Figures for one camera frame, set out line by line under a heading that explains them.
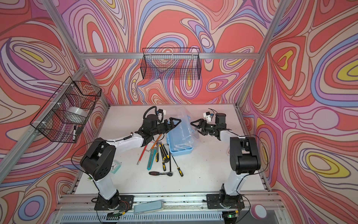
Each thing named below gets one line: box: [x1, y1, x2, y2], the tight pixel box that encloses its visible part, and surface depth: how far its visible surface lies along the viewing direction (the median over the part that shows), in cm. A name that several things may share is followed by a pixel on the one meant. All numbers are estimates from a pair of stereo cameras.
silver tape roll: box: [66, 106, 89, 118], surface depth 75 cm
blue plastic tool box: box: [166, 106, 200, 157], surface depth 86 cm
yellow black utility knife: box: [158, 143, 170, 163], surface depth 93 cm
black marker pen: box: [72, 125, 76, 142], surface depth 73 cm
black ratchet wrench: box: [148, 171, 173, 177], surface depth 84 cm
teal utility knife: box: [146, 147, 158, 171], surface depth 92 cm
